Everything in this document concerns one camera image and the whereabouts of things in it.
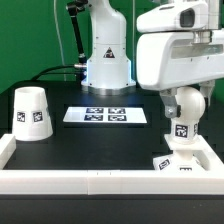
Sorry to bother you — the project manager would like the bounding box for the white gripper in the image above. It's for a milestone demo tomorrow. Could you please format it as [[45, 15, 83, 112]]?
[[136, 30, 224, 119]]

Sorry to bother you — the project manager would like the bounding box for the white lamp bulb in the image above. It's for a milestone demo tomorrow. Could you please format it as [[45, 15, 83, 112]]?
[[171, 87, 205, 144]]

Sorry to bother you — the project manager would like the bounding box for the white lamp base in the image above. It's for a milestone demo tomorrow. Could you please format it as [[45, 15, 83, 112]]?
[[153, 134, 209, 172]]

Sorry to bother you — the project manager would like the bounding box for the white lamp shade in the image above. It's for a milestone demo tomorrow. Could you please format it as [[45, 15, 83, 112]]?
[[12, 86, 53, 141]]

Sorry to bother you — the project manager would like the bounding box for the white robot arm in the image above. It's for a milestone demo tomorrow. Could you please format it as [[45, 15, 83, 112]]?
[[82, 0, 224, 118]]

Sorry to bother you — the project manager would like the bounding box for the white marker sheet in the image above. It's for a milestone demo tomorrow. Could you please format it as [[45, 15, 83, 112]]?
[[63, 107, 147, 124]]

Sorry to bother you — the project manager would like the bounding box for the white U-shaped fence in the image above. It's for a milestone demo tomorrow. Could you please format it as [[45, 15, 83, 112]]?
[[0, 134, 224, 195]]

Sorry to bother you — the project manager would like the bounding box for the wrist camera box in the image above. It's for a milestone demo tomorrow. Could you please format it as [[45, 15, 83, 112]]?
[[137, 0, 208, 33]]

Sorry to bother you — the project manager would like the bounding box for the black cable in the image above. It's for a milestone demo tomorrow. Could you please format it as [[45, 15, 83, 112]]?
[[30, 64, 88, 82]]

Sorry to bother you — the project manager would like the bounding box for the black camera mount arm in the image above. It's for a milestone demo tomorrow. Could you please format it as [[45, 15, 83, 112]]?
[[66, 0, 88, 64]]

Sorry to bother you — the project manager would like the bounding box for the grey thin cable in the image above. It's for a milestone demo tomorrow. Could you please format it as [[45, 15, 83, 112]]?
[[53, 0, 67, 66]]

